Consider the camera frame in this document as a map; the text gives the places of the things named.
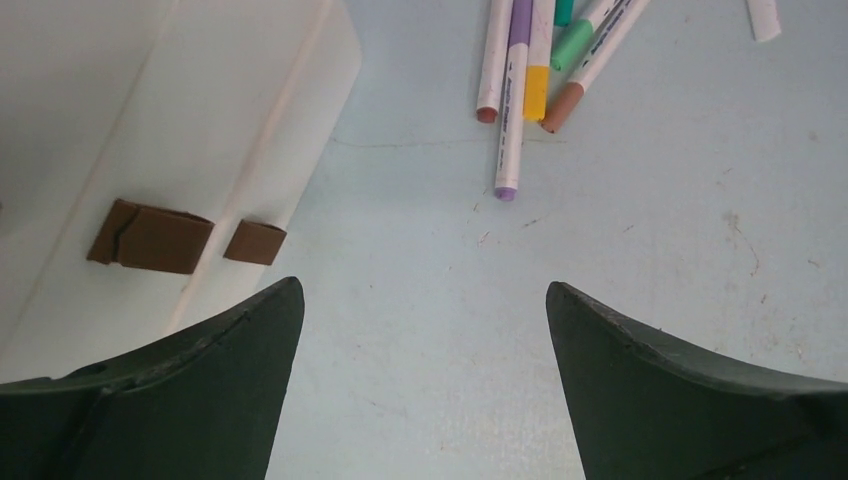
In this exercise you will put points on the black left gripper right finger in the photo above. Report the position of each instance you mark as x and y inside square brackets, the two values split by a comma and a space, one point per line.
[645, 404]

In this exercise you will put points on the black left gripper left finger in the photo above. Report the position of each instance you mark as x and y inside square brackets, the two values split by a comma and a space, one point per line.
[202, 403]

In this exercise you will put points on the white drawer cabinet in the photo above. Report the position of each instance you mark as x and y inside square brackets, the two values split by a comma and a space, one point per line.
[150, 151]

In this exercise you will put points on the white marker yellow cap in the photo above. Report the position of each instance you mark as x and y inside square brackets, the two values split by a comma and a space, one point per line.
[538, 63]

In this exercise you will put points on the white chalk stick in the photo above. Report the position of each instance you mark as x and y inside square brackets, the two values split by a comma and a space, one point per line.
[764, 19]

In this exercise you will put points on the white marker brown cap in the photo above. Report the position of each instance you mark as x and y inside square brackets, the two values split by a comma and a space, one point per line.
[493, 63]

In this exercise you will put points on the white marker green tip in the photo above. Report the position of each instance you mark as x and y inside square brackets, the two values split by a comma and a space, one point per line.
[576, 37]

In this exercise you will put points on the white marker brown tip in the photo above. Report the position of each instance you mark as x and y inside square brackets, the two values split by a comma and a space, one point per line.
[610, 22]

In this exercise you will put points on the white marker teal tip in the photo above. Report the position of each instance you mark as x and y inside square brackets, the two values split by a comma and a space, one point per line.
[563, 12]

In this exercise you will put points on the white marker purple cap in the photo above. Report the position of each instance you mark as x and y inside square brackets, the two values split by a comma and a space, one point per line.
[511, 136]

